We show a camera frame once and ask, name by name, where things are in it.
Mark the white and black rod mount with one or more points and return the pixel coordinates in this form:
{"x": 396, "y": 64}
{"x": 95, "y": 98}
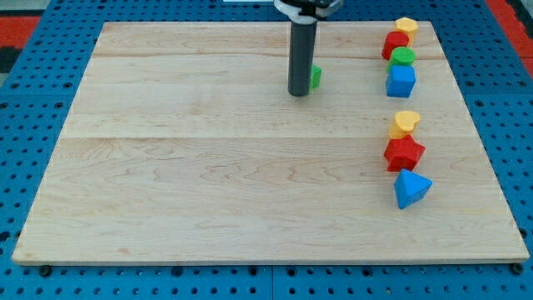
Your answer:
{"x": 307, "y": 11}

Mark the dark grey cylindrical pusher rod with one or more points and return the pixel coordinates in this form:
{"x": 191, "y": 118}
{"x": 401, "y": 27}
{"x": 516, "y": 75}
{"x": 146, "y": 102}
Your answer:
{"x": 301, "y": 51}

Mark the green star block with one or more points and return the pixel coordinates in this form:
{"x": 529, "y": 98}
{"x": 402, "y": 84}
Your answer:
{"x": 315, "y": 77}

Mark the red star block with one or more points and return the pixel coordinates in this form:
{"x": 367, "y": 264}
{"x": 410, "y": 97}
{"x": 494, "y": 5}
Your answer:
{"x": 403, "y": 153}

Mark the light wooden board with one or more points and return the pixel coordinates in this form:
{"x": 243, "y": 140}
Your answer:
{"x": 182, "y": 146}

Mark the red cylinder block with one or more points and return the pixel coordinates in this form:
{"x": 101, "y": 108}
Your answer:
{"x": 394, "y": 40}

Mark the green cylinder block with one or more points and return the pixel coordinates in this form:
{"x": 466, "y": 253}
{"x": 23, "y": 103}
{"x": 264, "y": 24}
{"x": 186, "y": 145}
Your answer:
{"x": 401, "y": 56}

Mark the yellow hexagon block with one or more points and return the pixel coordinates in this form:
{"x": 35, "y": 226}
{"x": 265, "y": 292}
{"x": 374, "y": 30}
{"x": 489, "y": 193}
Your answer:
{"x": 408, "y": 26}

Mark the blue cube block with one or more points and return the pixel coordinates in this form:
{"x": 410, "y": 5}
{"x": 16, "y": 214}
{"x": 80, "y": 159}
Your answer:
{"x": 400, "y": 81}

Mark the yellow heart block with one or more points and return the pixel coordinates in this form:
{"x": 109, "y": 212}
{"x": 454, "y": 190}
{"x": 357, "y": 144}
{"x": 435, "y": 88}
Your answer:
{"x": 403, "y": 123}

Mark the blue triangle block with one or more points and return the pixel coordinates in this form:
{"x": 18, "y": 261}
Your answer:
{"x": 410, "y": 187}

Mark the blue perforated base mat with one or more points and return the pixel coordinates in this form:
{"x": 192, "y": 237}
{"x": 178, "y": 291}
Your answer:
{"x": 45, "y": 46}

